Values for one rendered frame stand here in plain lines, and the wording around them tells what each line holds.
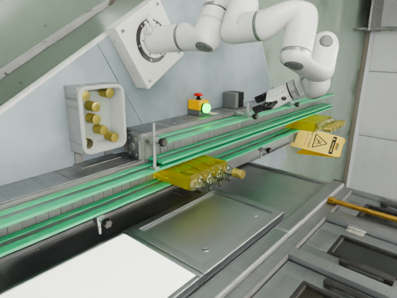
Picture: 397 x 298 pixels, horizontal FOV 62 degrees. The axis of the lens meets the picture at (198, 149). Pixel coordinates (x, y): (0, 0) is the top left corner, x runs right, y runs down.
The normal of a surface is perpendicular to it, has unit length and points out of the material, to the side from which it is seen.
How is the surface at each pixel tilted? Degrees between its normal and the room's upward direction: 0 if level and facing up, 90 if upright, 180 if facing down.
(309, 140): 76
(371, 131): 90
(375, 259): 90
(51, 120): 0
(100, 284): 90
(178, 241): 90
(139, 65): 5
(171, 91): 0
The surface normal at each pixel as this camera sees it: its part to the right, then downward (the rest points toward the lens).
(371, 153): -0.65, 0.22
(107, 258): 0.01, -0.95
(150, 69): 0.77, 0.12
